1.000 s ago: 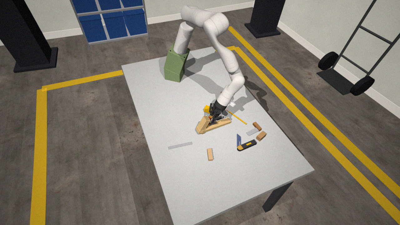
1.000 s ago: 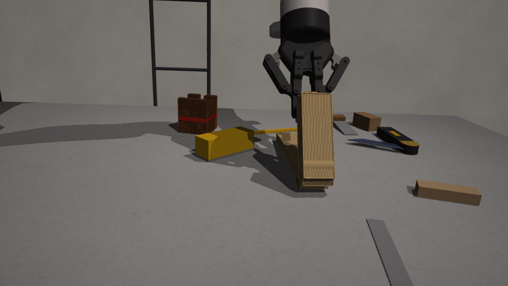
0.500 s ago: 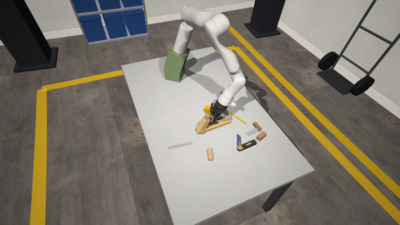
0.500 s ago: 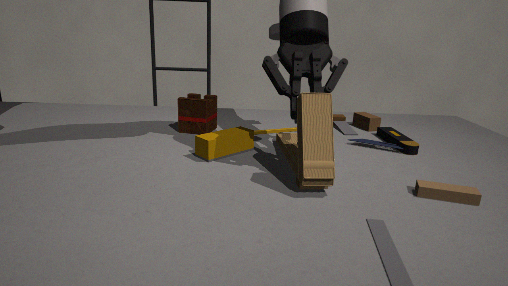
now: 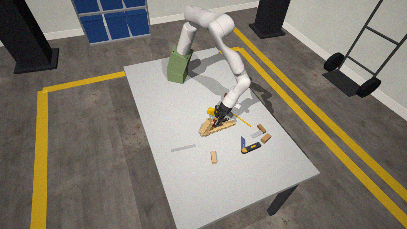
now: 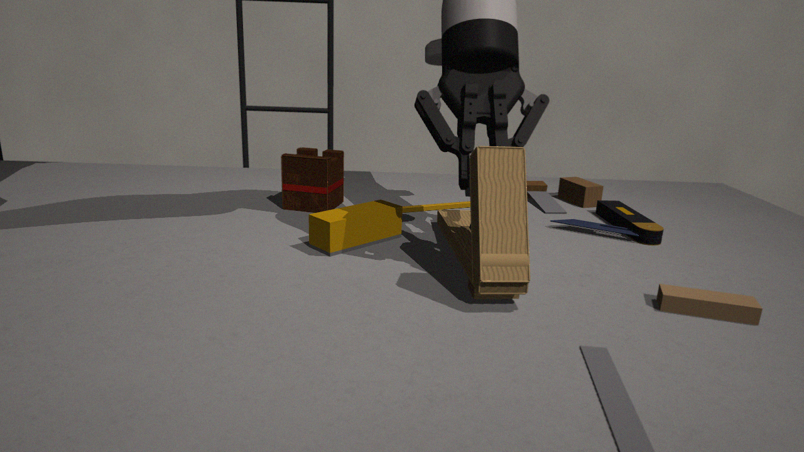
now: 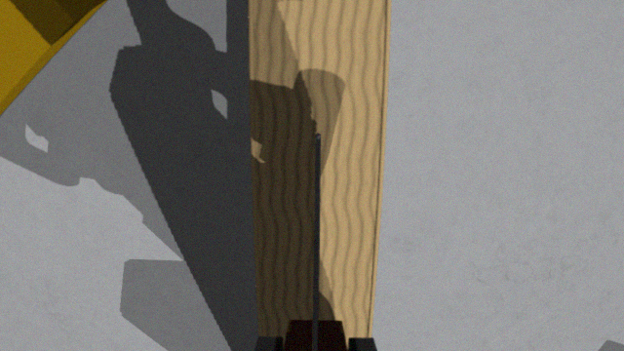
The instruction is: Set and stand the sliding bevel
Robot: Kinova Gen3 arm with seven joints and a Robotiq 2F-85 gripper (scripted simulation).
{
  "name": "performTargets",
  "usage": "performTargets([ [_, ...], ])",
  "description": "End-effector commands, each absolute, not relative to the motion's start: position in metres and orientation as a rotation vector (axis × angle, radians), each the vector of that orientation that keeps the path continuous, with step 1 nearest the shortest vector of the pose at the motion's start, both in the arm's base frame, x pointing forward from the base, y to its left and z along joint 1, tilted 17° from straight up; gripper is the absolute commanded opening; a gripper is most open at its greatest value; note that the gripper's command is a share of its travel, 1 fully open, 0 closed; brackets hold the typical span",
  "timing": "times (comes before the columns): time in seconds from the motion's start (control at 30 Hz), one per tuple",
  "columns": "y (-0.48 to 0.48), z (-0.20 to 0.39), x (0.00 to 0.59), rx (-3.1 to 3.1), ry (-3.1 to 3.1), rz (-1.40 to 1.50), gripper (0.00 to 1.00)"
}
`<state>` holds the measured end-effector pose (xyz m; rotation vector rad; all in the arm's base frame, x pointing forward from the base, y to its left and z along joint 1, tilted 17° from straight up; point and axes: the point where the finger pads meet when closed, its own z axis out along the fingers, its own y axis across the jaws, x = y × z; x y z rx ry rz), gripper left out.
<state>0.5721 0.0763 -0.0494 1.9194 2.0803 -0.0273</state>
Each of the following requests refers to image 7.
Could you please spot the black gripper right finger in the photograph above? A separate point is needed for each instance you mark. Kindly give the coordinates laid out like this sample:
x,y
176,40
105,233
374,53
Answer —
x,y
361,344

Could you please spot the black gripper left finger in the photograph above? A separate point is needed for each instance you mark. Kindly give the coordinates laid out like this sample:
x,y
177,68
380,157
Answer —
x,y
269,343

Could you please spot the yellow rectangular block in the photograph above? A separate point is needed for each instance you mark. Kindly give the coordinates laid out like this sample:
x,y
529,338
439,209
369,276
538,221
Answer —
x,y
31,33

